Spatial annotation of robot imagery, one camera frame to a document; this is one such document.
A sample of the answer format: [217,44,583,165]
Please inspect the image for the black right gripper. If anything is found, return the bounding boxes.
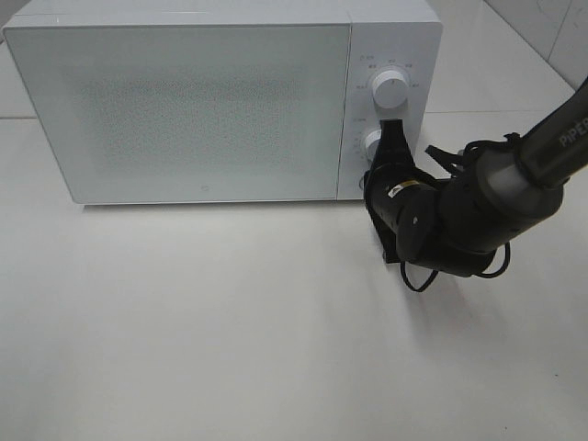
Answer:
[363,119,448,265]

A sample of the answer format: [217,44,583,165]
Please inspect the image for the white microwave knob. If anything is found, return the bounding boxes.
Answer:
[371,67,409,109]
[363,130,381,163]

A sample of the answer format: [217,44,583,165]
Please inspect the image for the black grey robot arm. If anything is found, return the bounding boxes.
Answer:
[364,85,587,279]

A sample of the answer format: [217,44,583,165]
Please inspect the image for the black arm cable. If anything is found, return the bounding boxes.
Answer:
[399,238,512,293]

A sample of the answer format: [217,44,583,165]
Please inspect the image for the white microwave oven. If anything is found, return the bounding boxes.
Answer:
[2,1,443,204]

